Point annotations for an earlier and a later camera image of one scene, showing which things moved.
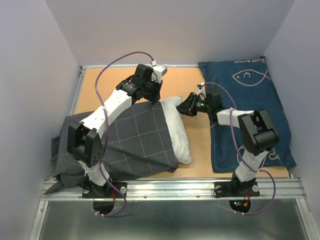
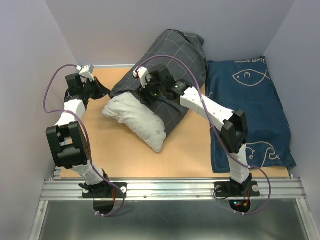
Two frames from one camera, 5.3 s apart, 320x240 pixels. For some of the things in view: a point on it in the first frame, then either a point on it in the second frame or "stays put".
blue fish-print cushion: [245, 84] stays put
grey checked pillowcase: [137, 142] → [184, 55]
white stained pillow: [176, 128] → [145, 126]
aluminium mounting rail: [287, 189] stays put
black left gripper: [157, 96] → [101, 90]
